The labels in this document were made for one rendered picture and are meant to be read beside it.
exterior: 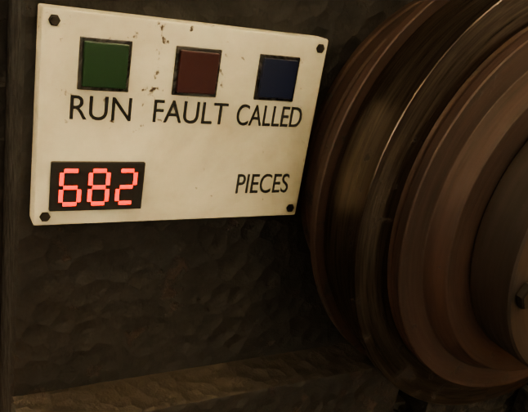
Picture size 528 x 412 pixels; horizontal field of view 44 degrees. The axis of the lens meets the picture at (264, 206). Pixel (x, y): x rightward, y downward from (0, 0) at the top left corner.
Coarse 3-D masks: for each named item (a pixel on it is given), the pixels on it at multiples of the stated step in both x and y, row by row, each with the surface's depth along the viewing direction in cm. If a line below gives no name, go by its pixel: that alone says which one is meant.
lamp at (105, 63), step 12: (84, 48) 50; (96, 48) 51; (108, 48) 51; (120, 48) 52; (84, 60) 51; (96, 60) 51; (108, 60) 52; (120, 60) 52; (84, 72) 51; (96, 72) 51; (108, 72) 52; (120, 72) 52; (84, 84) 51; (96, 84) 52; (108, 84) 52; (120, 84) 53
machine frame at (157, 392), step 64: (0, 0) 56; (64, 0) 51; (128, 0) 53; (192, 0) 55; (256, 0) 58; (320, 0) 61; (384, 0) 64; (0, 64) 58; (0, 128) 60; (0, 192) 62; (0, 256) 65; (64, 256) 59; (128, 256) 62; (192, 256) 65; (256, 256) 69; (0, 320) 68; (64, 320) 61; (128, 320) 65; (192, 320) 69; (256, 320) 73; (320, 320) 78; (0, 384) 69; (64, 384) 64; (128, 384) 67; (192, 384) 68; (256, 384) 70; (320, 384) 74; (384, 384) 79
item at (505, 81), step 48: (480, 96) 52; (432, 144) 52; (480, 144) 52; (432, 192) 53; (480, 192) 53; (432, 240) 55; (432, 288) 57; (432, 336) 61; (480, 336) 61; (480, 384) 68
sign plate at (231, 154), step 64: (64, 64) 51; (128, 64) 53; (256, 64) 58; (320, 64) 61; (64, 128) 52; (128, 128) 55; (192, 128) 58; (256, 128) 61; (64, 192) 54; (128, 192) 57; (192, 192) 60; (256, 192) 64
